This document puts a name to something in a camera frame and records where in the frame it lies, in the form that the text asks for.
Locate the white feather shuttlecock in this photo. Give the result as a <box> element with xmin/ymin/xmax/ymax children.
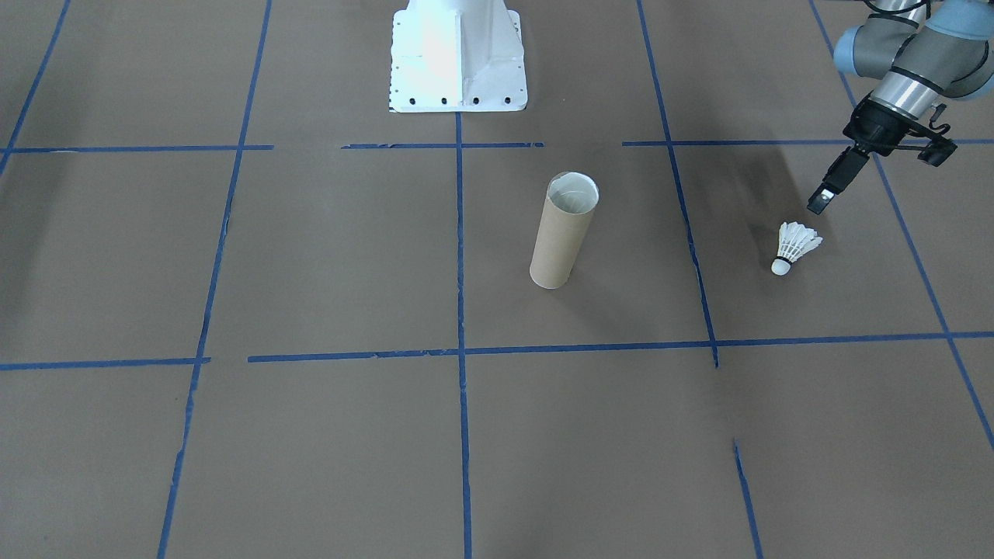
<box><xmin>770</xmin><ymin>221</ymin><xmax>824</xmax><ymax>277</ymax></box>

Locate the brown cardboard tube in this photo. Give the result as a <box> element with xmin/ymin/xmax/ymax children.
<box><xmin>530</xmin><ymin>172</ymin><xmax>600</xmax><ymax>290</ymax></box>

